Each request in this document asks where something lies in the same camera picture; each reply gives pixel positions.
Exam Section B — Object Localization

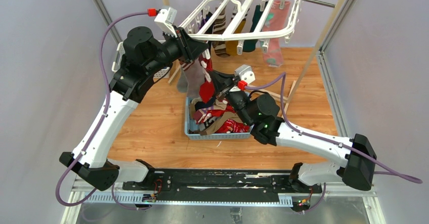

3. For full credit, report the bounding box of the blue plastic basket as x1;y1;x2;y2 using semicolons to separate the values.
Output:
184;97;251;141

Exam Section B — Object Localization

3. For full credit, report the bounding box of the purple camera cable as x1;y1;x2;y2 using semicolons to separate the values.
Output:
55;9;158;207
243;71;423;185

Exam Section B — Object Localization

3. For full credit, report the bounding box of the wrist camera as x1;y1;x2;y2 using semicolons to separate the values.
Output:
234;64;255;91
154;6;177;37

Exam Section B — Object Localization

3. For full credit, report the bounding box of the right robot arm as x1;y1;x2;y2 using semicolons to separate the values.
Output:
209;70;377;192

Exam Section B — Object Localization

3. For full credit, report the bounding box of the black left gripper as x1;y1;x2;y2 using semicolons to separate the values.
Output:
145;26;209;75

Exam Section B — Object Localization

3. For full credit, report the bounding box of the red white sock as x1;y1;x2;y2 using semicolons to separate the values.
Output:
199;55;215;103

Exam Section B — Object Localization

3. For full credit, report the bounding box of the wooden rack frame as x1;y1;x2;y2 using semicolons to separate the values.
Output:
157;0;350;113

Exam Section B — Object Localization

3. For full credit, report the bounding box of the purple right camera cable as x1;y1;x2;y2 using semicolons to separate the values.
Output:
243;71;423;185

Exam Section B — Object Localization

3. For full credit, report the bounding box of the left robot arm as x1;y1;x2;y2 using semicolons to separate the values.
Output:
60;26;208;191

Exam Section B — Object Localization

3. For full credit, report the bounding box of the mustard yellow striped sock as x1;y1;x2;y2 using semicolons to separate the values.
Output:
225;8;250;56

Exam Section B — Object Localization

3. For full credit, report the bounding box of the pink green sock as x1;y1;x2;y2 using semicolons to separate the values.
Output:
262;0;291;68

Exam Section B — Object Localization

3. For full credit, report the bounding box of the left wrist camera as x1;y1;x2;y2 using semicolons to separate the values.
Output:
154;6;177;37

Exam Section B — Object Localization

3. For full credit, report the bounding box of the grey sock orange cuff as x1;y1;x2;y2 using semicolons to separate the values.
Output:
184;59;205;99

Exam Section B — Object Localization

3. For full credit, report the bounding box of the white plastic basket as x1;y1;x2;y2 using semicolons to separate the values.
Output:
111;41;171;79

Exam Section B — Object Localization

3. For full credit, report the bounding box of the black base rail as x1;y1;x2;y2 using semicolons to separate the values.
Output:
120;166;322;204

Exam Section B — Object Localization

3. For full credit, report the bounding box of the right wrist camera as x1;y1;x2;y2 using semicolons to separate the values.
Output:
234;64;255;91

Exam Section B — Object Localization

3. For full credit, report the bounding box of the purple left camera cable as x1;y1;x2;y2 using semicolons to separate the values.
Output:
55;9;158;207

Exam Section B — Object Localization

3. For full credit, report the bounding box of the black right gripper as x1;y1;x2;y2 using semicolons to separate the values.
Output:
206;70;252;127

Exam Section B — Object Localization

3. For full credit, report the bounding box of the white plastic clip hanger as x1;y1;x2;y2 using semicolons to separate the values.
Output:
180;0;303;55

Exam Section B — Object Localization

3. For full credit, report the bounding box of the pile of socks in basket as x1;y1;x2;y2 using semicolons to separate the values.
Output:
185;98;250;138

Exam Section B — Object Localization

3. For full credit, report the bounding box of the brown white striped sock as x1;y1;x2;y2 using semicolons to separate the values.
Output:
212;8;230;58

